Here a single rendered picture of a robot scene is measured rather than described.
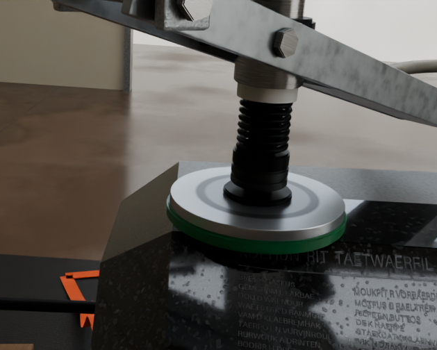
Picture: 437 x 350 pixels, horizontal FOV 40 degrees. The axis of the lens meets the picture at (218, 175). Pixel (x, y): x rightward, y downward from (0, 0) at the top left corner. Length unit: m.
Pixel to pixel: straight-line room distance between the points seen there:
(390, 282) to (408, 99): 0.27
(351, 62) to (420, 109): 0.20
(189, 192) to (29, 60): 5.23
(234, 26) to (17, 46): 5.40
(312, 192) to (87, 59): 5.09
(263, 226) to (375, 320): 0.16
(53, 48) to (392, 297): 5.31
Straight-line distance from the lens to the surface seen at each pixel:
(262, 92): 0.66
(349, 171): 0.95
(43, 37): 5.84
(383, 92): 0.78
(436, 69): 1.44
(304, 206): 0.71
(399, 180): 0.95
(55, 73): 5.86
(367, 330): 0.68
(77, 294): 2.19
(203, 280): 0.66
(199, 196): 0.71
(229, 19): 0.55
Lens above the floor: 1.13
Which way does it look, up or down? 19 degrees down
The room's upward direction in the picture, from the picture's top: 4 degrees clockwise
